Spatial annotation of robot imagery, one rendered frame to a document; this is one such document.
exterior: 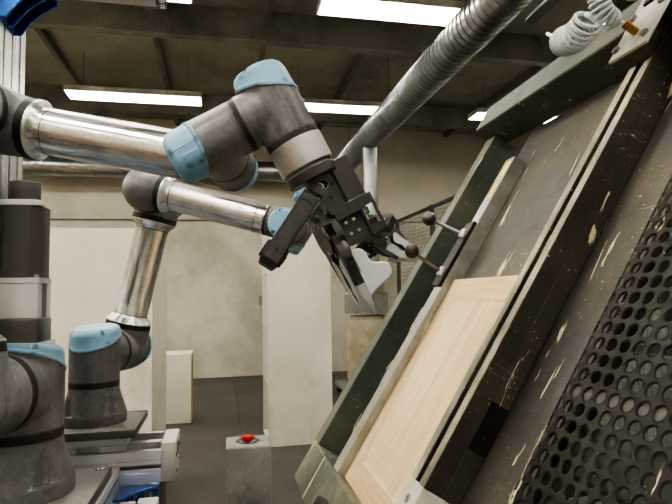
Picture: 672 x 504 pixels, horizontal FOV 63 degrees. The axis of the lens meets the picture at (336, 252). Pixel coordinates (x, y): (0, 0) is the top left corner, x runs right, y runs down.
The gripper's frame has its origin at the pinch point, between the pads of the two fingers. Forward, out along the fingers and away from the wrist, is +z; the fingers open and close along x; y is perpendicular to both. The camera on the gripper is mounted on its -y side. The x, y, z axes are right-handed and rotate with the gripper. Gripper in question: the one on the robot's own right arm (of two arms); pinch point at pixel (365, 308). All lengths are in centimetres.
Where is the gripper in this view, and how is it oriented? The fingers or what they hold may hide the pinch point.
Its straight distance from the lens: 74.8
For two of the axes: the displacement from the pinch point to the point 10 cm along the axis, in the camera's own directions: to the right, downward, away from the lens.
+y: 8.6, -4.6, 2.1
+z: 4.7, 8.8, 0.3
